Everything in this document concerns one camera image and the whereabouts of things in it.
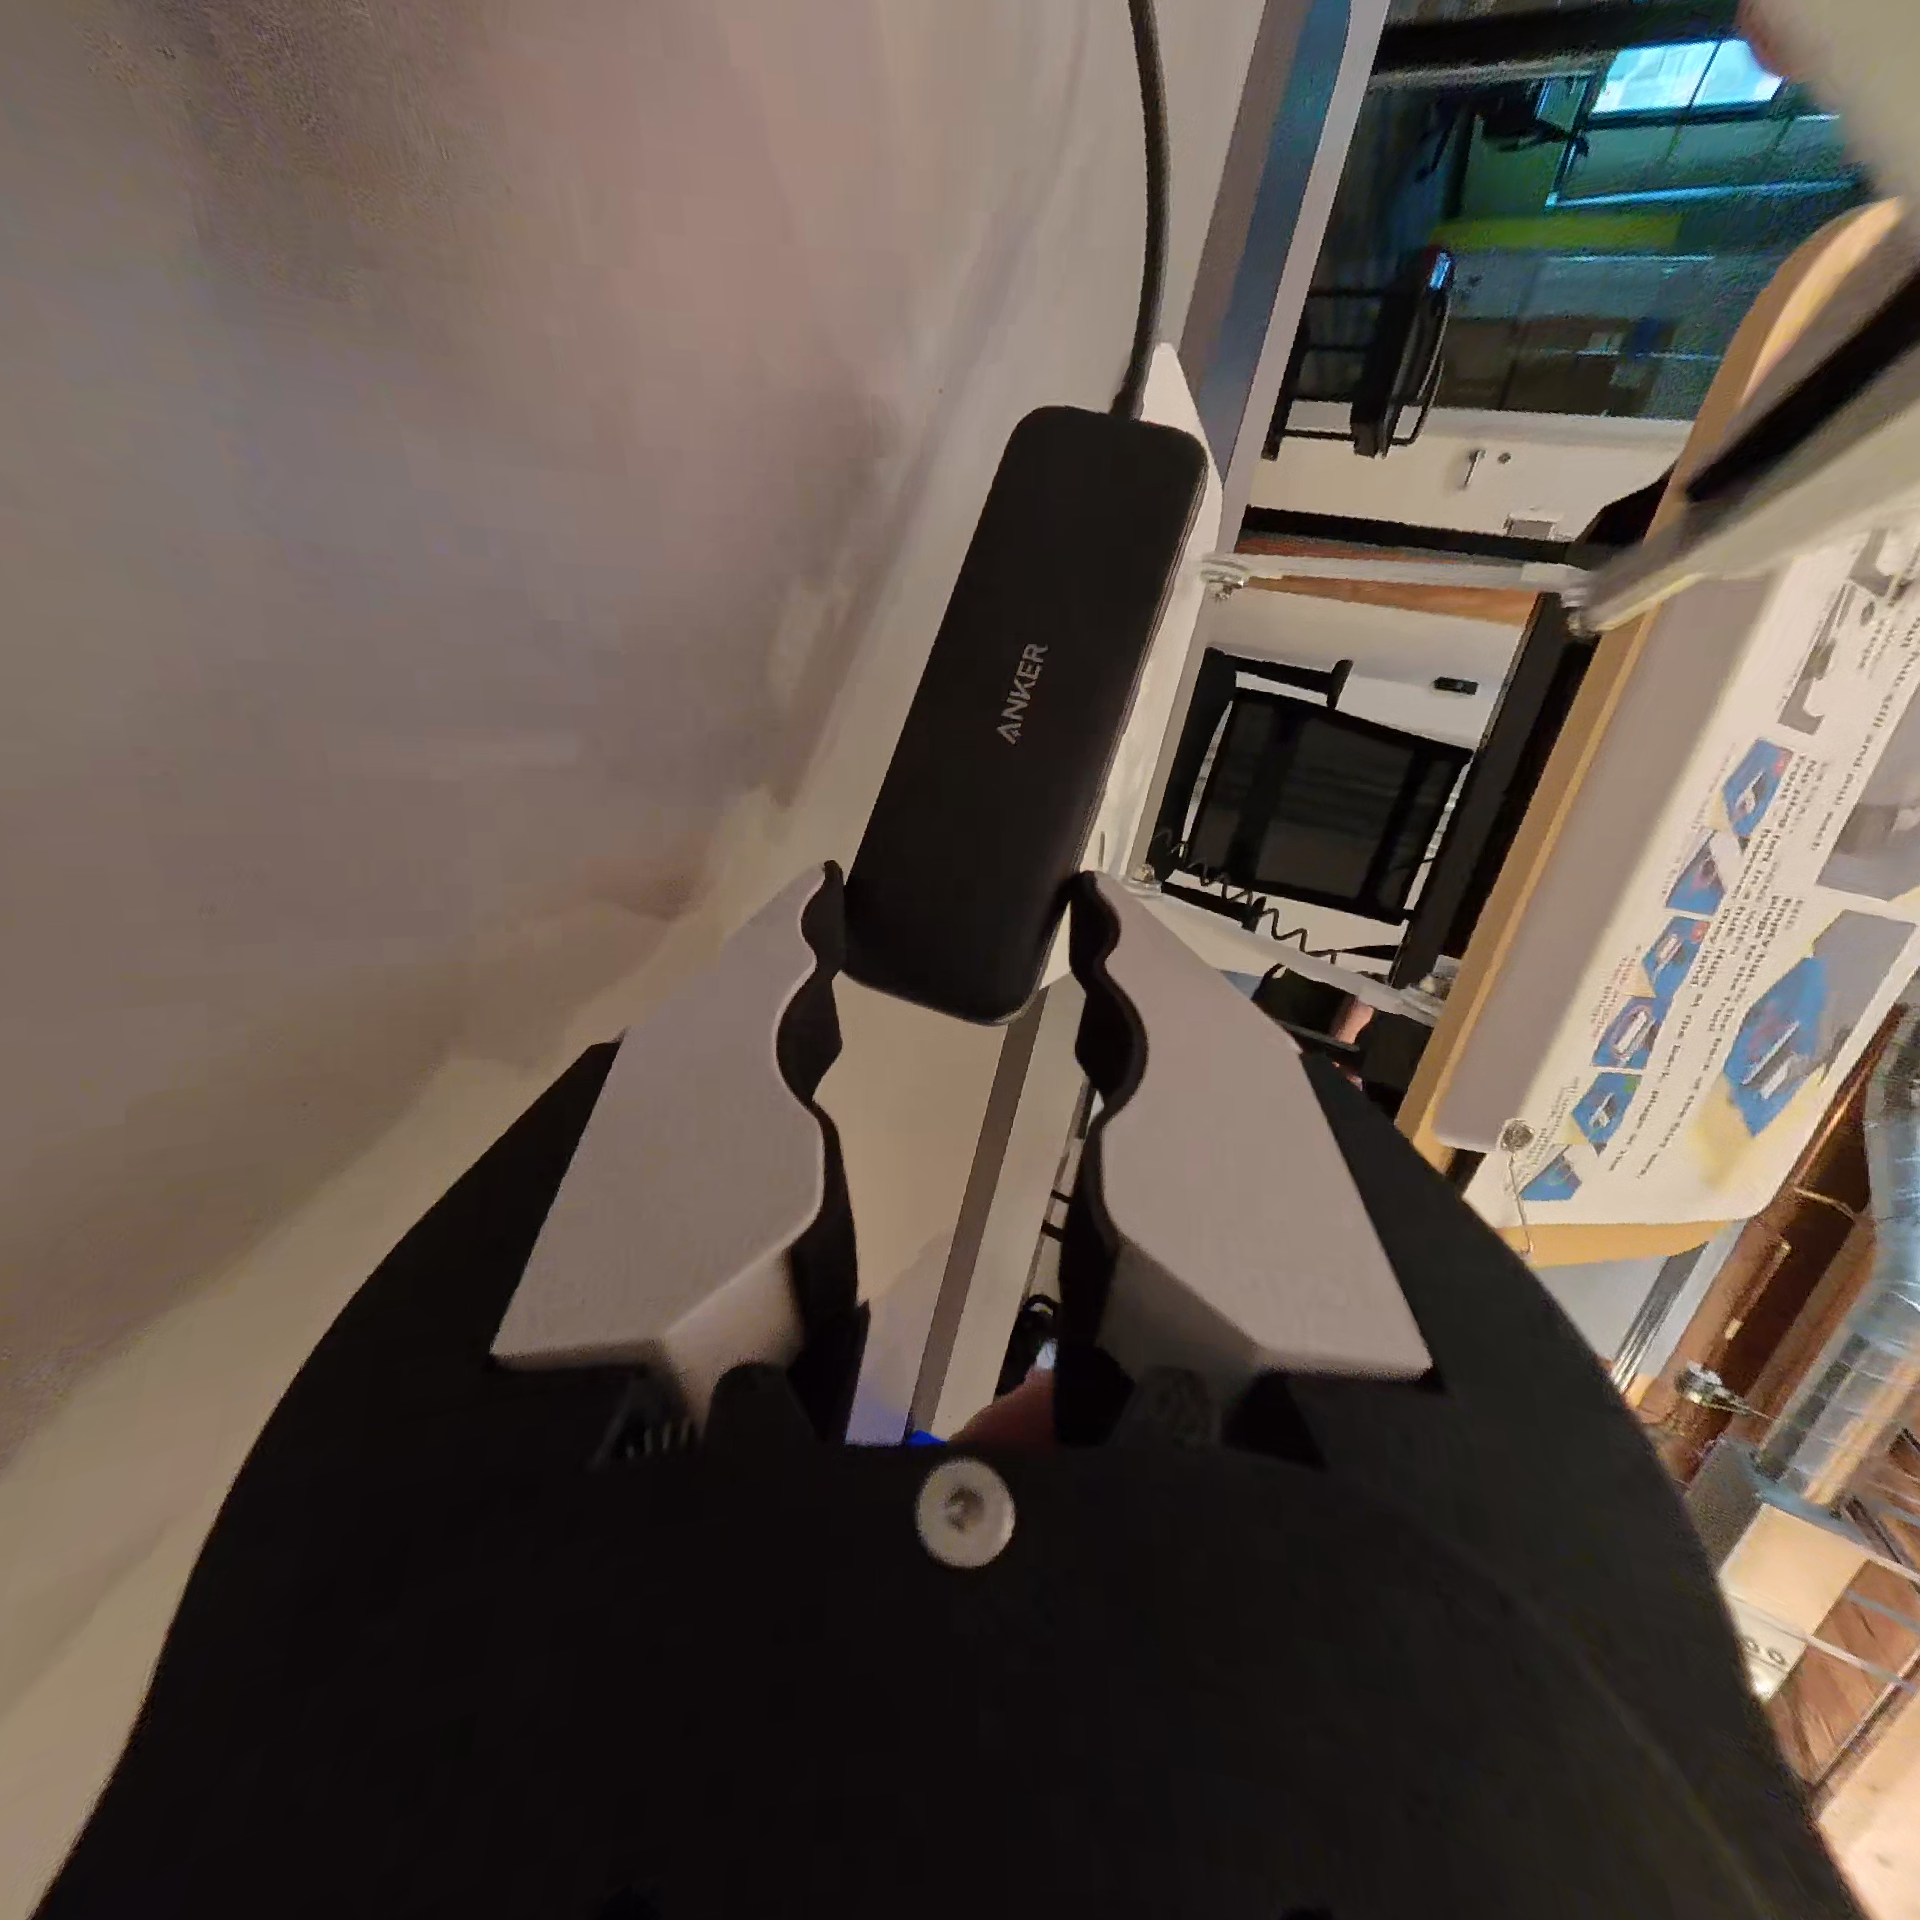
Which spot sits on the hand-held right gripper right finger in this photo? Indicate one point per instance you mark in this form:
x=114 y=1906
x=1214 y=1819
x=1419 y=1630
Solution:
x=1261 y=1201

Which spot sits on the silver ventilation duct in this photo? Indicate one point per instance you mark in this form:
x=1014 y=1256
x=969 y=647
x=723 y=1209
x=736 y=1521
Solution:
x=1831 y=1291

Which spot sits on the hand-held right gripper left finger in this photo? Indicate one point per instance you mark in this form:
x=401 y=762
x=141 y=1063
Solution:
x=662 y=1201

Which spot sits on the slim dark grey hub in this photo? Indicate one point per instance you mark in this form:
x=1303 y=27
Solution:
x=1007 y=691

